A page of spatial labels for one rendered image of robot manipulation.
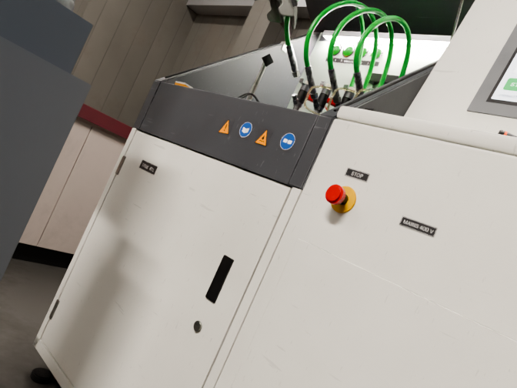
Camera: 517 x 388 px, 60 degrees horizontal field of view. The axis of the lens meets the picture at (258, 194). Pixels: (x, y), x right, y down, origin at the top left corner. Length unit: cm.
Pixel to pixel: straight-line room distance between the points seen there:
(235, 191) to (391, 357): 49
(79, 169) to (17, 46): 165
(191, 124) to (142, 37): 381
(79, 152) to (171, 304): 148
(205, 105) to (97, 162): 134
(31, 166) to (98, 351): 58
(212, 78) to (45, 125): 78
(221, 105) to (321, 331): 62
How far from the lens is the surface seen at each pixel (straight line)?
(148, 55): 504
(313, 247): 85
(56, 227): 251
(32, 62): 85
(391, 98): 110
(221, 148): 110
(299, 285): 86
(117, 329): 123
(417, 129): 84
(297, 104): 136
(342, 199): 82
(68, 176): 245
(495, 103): 111
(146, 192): 127
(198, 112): 123
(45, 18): 89
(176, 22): 522
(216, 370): 97
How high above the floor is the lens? 72
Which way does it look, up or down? 2 degrees up
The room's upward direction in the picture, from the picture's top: 24 degrees clockwise
